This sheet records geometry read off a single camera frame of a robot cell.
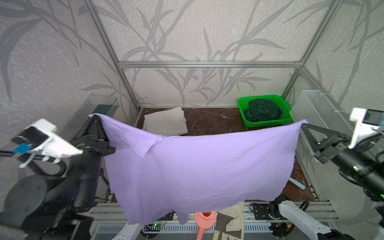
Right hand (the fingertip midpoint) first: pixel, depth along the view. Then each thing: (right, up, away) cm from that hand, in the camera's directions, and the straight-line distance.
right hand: (302, 119), depth 41 cm
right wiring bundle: (+10, -53, +30) cm, 61 cm away
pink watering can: (-27, -42, +21) cm, 55 cm away
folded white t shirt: (-50, -2, +67) cm, 83 cm away
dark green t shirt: (+17, +8, +70) cm, 72 cm away
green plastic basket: (+36, +2, +70) cm, 79 cm away
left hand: (-52, +2, -4) cm, 53 cm away
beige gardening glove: (-14, -49, +29) cm, 59 cm away
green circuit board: (-50, -51, +30) cm, 78 cm away
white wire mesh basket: (+40, +7, +48) cm, 63 cm away
